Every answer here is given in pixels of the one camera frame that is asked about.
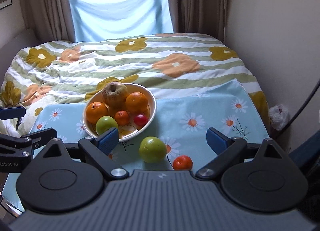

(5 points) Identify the orange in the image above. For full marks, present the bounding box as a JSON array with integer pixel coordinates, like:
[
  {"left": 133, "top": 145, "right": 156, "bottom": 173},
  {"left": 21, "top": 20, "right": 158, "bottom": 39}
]
[
  {"left": 85, "top": 102, "right": 108, "bottom": 124},
  {"left": 125, "top": 92, "right": 148, "bottom": 114}
]

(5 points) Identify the red cherry tomato back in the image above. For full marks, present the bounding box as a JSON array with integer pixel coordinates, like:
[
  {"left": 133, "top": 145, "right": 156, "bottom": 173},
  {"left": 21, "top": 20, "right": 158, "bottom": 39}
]
[{"left": 133, "top": 114, "right": 149, "bottom": 127}]

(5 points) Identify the small mandarin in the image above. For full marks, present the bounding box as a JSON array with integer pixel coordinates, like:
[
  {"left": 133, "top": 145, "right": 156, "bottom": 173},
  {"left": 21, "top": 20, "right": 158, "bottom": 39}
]
[{"left": 114, "top": 110, "right": 130, "bottom": 126}]

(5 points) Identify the grey headboard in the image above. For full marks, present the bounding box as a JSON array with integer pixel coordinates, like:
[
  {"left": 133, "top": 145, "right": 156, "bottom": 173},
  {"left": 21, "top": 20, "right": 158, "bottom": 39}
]
[{"left": 0, "top": 28, "right": 40, "bottom": 83}]

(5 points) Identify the green apple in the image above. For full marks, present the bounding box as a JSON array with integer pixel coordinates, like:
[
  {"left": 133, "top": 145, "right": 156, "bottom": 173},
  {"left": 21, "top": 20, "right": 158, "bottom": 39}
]
[
  {"left": 95, "top": 116, "right": 118, "bottom": 136},
  {"left": 139, "top": 136, "right": 167, "bottom": 163}
]

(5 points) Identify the right brown curtain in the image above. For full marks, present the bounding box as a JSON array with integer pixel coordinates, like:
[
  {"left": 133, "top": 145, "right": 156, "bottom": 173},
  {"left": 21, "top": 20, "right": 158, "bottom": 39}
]
[{"left": 168, "top": 0, "right": 226, "bottom": 41}]

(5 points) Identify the large wrinkled yellow apple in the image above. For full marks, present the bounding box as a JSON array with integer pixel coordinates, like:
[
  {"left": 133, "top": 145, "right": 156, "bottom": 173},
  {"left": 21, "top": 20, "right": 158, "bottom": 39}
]
[{"left": 101, "top": 81, "right": 129, "bottom": 108}]

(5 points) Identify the black cable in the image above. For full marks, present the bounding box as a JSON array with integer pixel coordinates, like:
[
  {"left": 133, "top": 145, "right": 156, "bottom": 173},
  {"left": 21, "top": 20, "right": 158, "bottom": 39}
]
[{"left": 276, "top": 78, "right": 320, "bottom": 136}]

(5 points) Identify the left brown curtain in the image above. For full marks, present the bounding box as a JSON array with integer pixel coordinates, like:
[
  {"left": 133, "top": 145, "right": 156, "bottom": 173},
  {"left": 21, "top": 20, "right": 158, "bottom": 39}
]
[{"left": 20, "top": 0, "right": 75, "bottom": 42}]

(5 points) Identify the light blue window cloth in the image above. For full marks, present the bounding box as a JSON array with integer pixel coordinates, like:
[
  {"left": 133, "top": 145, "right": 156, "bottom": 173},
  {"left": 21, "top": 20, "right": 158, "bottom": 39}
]
[{"left": 69, "top": 0, "right": 173, "bottom": 42}]

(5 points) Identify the red-orange small tomato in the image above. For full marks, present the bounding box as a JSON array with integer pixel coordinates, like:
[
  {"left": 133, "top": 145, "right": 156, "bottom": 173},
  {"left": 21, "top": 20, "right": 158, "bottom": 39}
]
[{"left": 172, "top": 155, "right": 193, "bottom": 170}]

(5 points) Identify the floral striped duvet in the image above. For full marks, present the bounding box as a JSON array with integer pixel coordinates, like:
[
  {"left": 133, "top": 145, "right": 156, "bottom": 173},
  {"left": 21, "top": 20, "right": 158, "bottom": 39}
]
[{"left": 1, "top": 33, "right": 270, "bottom": 137}]

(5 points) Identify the white plastic bag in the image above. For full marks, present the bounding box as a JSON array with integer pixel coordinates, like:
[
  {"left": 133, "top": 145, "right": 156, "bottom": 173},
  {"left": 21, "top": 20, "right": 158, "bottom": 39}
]
[{"left": 269, "top": 104, "right": 289, "bottom": 131}]

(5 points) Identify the brown curtain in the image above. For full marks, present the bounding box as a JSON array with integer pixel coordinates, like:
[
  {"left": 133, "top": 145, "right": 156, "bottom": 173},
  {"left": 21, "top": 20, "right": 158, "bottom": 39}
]
[
  {"left": 168, "top": 0, "right": 226, "bottom": 41},
  {"left": 20, "top": 0, "right": 75, "bottom": 42}
]

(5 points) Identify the cream yellow ceramic bowl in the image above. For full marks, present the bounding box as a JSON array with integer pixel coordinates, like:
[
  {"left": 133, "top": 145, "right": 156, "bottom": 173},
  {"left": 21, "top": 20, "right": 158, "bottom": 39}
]
[{"left": 82, "top": 82, "right": 157, "bottom": 142}]

